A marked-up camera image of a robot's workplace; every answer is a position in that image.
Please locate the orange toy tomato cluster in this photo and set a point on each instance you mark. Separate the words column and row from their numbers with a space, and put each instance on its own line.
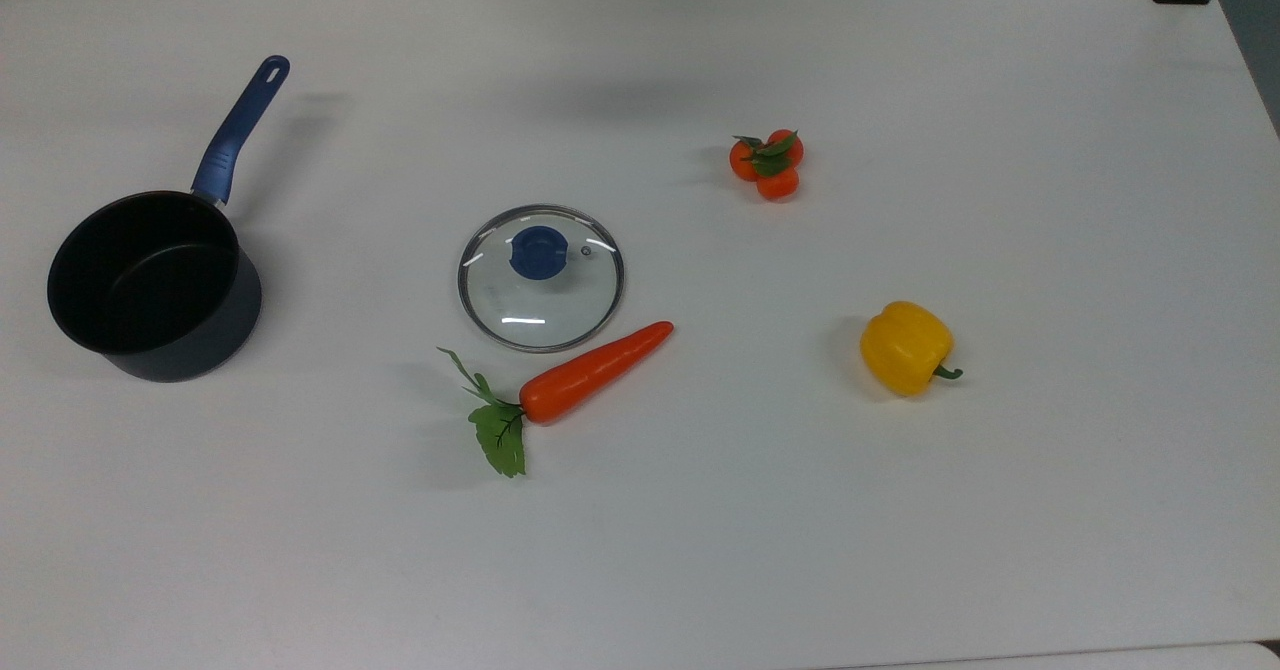
column 770, row 165

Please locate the glass lid with blue knob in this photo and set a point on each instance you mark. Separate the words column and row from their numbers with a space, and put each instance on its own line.
column 545, row 295

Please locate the orange toy carrot with leaves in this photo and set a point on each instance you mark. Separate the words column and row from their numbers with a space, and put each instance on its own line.
column 590, row 372

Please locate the yellow toy bell pepper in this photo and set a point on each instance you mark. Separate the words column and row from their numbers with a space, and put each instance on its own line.
column 905, row 347

